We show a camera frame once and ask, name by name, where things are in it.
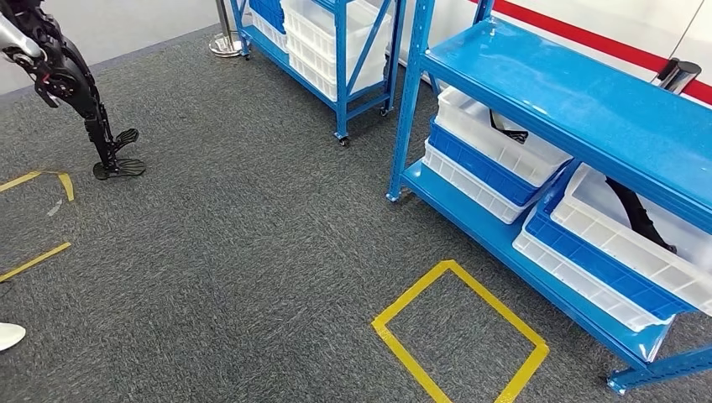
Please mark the black curved plastic part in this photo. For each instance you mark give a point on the black curved plastic part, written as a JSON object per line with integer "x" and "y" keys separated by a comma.
{"x": 639, "y": 217}
{"x": 514, "y": 135}

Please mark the yellow floor tape square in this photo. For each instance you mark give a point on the yellow floor tape square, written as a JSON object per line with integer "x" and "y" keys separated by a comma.
{"x": 33, "y": 261}

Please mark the white plastic crate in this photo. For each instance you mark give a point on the white plastic crate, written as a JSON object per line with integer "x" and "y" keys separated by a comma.
{"x": 584, "y": 292}
{"x": 317, "y": 14}
{"x": 270, "y": 33}
{"x": 311, "y": 44}
{"x": 473, "y": 192}
{"x": 512, "y": 155}
{"x": 314, "y": 72}
{"x": 639, "y": 256}

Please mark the grey tape scrap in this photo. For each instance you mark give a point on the grey tape scrap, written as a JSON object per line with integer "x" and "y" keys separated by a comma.
{"x": 54, "y": 207}

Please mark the red barrier belt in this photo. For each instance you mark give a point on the red barrier belt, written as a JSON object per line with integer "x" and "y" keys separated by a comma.
{"x": 701, "y": 92}
{"x": 584, "y": 36}

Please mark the black humanoid robot legs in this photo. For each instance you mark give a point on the black humanoid robot legs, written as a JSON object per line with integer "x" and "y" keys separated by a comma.
{"x": 72, "y": 83}

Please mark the blue metal shelf rack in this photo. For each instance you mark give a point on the blue metal shelf rack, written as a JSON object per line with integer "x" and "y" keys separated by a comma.
{"x": 556, "y": 83}
{"x": 341, "y": 111}

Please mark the chrome stanchion post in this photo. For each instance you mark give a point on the chrome stanchion post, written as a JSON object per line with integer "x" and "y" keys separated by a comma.
{"x": 225, "y": 44}
{"x": 678, "y": 75}

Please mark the white car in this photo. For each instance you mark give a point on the white car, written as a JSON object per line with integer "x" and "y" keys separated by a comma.
{"x": 639, "y": 22}

